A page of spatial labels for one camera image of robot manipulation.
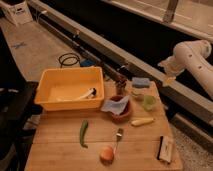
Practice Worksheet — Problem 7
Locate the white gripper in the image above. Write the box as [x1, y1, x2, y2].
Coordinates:
[158, 56, 183, 87]

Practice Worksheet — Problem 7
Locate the clear glass jar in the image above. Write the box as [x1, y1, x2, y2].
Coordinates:
[131, 87, 144, 101]

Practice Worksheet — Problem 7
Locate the brown clay bowl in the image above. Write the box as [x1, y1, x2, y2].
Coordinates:
[108, 95, 132, 123]

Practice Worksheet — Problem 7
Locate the blue sponge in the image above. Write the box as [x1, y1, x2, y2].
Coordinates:
[132, 77, 150, 88]

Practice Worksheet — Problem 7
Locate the orange round fruit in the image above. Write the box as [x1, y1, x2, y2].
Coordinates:
[100, 146, 114, 163]

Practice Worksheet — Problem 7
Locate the black chair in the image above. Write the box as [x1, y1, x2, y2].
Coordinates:
[0, 28, 43, 171]

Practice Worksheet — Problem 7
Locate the green chili pepper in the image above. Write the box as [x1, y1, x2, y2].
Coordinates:
[79, 120, 88, 148]

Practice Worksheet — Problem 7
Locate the brown pepper grinder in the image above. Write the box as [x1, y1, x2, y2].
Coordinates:
[115, 76, 127, 95]

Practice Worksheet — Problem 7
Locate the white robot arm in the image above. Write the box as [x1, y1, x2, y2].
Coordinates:
[158, 40, 213, 100]

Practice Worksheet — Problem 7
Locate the light blue cloth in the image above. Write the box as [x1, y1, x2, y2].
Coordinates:
[101, 96, 129, 115]

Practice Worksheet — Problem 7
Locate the blue object on floor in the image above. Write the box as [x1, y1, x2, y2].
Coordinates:
[80, 59, 95, 67]

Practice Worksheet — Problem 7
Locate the yellow plastic tub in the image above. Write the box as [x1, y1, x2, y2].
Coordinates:
[34, 67, 105, 111]

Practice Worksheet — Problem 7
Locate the black coiled cable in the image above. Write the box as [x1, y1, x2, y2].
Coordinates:
[58, 52, 81, 69]

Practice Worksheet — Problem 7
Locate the yellow corn cob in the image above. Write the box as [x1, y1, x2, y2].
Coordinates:
[131, 117, 154, 127]

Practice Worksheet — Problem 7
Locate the white spatula in tub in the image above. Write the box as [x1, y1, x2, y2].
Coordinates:
[55, 87, 98, 102]

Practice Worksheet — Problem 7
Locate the green plastic cup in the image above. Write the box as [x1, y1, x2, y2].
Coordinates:
[142, 95, 156, 111]

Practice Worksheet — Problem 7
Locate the silver fork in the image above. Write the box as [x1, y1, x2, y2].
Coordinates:
[113, 128, 124, 155]

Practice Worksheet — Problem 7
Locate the black white brush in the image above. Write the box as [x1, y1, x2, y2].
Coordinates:
[157, 136, 174, 163]

